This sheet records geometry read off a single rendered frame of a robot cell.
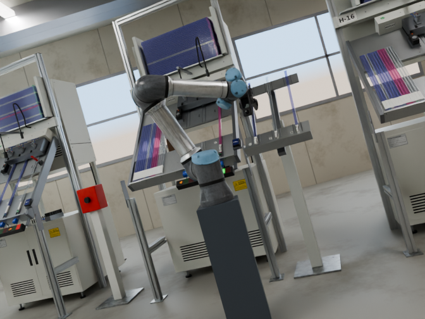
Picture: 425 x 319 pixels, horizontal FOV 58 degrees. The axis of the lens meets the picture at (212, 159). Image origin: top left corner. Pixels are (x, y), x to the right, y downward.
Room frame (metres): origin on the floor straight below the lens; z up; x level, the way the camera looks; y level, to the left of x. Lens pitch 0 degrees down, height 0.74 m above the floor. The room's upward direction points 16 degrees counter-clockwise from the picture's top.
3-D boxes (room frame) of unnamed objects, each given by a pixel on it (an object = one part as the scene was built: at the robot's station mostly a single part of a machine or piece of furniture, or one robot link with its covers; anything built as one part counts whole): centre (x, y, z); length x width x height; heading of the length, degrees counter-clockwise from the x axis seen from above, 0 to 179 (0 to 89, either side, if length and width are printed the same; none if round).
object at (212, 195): (1.68, 0.03, 0.60); 0.15 x 0.15 x 0.10
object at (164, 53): (2.70, 0.00, 1.52); 0.51 x 0.13 x 0.27; 74
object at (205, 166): (1.68, 0.03, 0.72); 0.13 x 0.12 x 0.14; 17
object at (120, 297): (2.58, 0.84, 0.39); 0.24 x 0.24 x 0.78; 74
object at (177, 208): (2.83, 0.03, 0.31); 0.70 x 0.65 x 0.62; 74
